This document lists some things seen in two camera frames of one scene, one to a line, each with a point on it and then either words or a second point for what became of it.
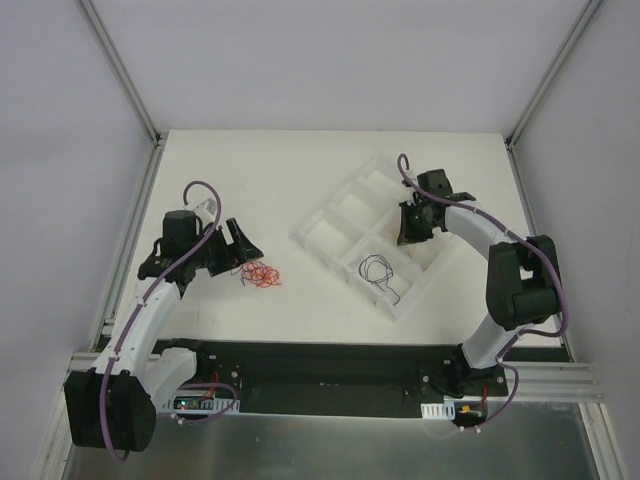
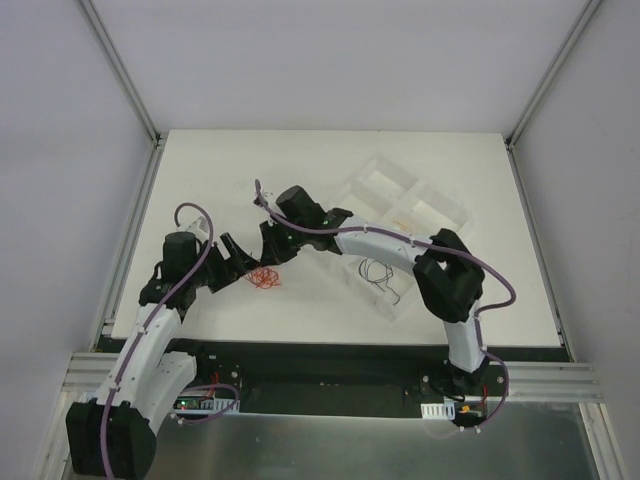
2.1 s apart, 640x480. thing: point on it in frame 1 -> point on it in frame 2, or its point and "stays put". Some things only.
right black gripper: x=416 y=220 -> x=278 y=240
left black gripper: x=223 y=249 -> x=216 y=267
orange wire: x=259 y=274 stays put
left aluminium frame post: x=118 y=67 stays put
